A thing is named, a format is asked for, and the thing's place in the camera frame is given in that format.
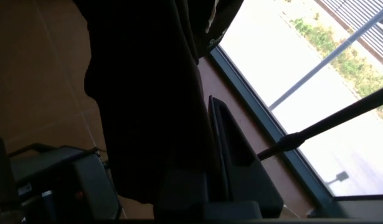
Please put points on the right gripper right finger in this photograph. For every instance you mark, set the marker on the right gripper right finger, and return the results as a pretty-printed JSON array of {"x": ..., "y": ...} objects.
[{"x": 250, "y": 186}]

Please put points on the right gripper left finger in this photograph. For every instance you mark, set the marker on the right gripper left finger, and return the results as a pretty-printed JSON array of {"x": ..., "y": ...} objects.
[{"x": 182, "y": 196}]

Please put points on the black clothes rack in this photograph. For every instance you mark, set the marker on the black clothes rack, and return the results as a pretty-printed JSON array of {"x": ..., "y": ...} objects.
[{"x": 334, "y": 119}]

